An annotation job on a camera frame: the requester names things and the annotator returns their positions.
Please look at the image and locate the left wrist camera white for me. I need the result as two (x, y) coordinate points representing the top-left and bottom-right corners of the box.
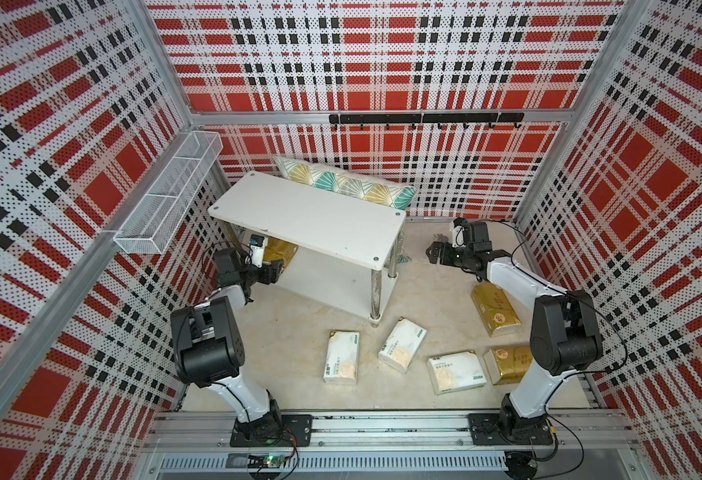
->
(249, 234), (268, 268)

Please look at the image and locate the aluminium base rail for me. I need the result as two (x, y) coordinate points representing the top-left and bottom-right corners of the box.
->
(135, 409), (654, 479)

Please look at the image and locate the gold tissue pack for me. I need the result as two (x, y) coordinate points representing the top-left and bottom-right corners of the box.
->
(471, 282), (522, 337)
(483, 345), (533, 385)
(262, 237), (298, 270)

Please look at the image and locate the white two-tier shelf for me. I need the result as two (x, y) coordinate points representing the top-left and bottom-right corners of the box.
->
(208, 171), (406, 325)

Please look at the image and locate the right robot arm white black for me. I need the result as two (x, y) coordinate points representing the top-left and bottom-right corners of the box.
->
(426, 241), (603, 445)

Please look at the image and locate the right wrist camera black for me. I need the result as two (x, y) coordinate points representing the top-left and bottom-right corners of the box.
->
(451, 218), (492, 252)

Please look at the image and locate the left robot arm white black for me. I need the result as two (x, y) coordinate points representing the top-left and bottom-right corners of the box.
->
(170, 247), (313, 448)

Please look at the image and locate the white wire mesh basket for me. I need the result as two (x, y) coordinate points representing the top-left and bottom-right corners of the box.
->
(114, 131), (222, 255)

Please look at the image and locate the white tissue pack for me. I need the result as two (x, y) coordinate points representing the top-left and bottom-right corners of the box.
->
(378, 317), (427, 374)
(323, 330), (360, 385)
(426, 350), (487, 395)

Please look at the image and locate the white tissue pack middle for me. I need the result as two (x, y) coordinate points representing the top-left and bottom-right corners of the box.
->
(378, 317), (427, 374)

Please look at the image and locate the white tissue pack right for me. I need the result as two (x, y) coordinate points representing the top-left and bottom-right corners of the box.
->
(426, 350), (487, 395)

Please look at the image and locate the small green circuit board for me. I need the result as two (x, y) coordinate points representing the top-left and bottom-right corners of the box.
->
(247, 454), (291, 471)

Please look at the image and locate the geometric patterned pillow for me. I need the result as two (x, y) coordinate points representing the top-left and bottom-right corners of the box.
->
(273, 157), (416, 210)

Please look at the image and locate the white tissue pack left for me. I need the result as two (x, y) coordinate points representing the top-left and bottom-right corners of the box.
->
(323, 330), (360, 385)

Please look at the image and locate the black wall hook rail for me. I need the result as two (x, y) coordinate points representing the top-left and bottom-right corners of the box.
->
(328, 112), (525, 127)

